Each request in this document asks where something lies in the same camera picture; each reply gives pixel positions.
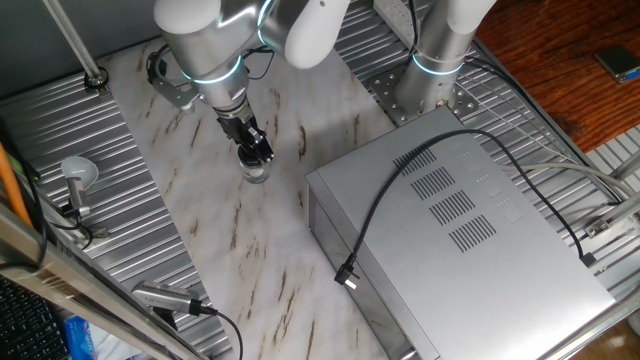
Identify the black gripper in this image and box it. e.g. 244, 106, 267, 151
217, 110, 275, 165

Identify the black camera cable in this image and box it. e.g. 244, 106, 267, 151
192, 299, 245, 360

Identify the small clear glass jar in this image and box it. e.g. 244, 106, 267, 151
237, 155, 273, 185

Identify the aluminium profile bar with bracket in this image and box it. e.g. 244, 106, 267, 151
582, 149, 640, 240

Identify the silver ribbed depth camera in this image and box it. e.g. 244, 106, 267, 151
130, 279, 201, 317

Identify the long thin black cable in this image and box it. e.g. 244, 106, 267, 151
462, 55, 624, 207

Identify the aluminium pole with black foot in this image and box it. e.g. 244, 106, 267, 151
42, 0, 110, 97

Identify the silver metal vented box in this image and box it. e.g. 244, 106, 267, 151
304, 105, 617, 360

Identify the brown wooden table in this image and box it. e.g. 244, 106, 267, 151
472, 0, 640, 154

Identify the black keyboard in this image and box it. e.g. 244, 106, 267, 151
0, 277, 71, 360

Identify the thick grey cable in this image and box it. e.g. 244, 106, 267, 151
497, 160, 639, 199

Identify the grey plastic ladle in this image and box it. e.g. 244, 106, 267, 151
59, 155, 100, 192

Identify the black cable with plug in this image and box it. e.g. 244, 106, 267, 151
333, 128, 597, 291

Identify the blue white tissue pack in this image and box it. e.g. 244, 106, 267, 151
63, 314, 141, 360

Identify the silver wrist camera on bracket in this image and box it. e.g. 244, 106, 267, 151
145, 47, 202, 115

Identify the curved black cable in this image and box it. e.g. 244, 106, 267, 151
0, 164, 51, 274

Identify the thick black wrist cable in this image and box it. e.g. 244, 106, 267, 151
242, 44, 276, 81

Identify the white marble pattern board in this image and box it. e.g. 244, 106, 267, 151
97, 29, 399, 360

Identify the small dark electronic device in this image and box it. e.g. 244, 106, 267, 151
593, 44, 640, 84

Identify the aluminium frame beam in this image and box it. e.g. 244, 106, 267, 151
0, 202, 211, 360

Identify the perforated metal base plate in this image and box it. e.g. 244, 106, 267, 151
367, 63, 481, 127

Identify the orange tube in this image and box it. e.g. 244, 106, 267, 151
0, 142, 34, 229

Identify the short silver mount bar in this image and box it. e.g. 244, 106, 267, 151
66, 177, 92, 220

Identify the white power strip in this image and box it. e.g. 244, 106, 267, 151
372, 0, 422, 50

